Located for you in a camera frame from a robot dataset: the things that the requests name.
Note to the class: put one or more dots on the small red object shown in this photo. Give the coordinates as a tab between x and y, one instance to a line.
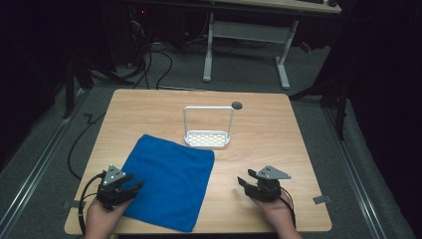
306	47

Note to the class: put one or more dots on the black keyboard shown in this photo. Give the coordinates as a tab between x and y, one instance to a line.
310	1

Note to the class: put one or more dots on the person's right hand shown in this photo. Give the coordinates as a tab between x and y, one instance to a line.
280	215

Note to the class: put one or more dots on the black computer mouse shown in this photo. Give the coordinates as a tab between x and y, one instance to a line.
332	3

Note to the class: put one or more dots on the person's left hand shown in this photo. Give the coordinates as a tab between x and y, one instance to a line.
99	220

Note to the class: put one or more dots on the black metal stand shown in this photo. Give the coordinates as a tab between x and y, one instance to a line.
78	76
333	96

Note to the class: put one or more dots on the white-legged desk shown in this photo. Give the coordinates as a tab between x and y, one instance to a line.
249	31

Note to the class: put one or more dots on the black computer tower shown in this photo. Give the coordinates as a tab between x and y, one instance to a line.
137	36

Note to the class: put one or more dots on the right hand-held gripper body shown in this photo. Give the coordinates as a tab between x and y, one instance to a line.
265	191

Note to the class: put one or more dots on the dark round table grommet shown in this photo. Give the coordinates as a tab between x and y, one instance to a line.
237	105

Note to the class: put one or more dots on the aluminium floor rail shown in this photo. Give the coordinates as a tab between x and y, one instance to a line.
356	176
40	162

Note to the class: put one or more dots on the grey tape piece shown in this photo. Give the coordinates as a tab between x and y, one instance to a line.
70	204
322	199

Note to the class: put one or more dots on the blue cloth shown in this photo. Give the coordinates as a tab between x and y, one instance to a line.
169	181

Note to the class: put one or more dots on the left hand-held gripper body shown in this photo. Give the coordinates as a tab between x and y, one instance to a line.
111	194

